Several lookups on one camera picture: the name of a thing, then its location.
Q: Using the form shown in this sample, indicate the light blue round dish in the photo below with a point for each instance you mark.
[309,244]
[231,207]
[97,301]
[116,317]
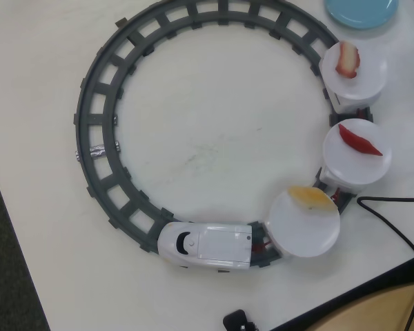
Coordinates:
[359,13]

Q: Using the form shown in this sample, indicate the white Shinkansen toy locomotive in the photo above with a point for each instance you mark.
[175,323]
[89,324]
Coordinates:
[221,245]

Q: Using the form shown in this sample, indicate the white plate with orange sushi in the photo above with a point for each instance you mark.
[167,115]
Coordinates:
[303,231]

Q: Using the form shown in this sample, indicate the red white striped sushi piece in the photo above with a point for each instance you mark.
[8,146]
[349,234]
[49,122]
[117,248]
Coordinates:
[347,60]

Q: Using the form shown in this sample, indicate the black plug adapter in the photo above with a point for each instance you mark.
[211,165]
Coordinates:
[236,320]

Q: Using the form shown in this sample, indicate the grey circular toy train track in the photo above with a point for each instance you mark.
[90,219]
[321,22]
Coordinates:
[101,119]

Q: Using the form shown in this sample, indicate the orange yellow sushi piece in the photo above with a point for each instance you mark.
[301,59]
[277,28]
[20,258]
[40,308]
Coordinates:
[312,196]

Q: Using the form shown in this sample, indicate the silver foil tape strip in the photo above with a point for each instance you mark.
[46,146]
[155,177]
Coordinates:
[98,151]

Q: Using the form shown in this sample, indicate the white plate with red sushi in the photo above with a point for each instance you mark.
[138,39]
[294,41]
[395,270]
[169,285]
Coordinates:
[352,162]

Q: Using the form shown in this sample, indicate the small silver tape piece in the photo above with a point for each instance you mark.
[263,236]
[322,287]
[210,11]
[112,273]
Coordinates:
[116,120]
[77,156]
[117,145]

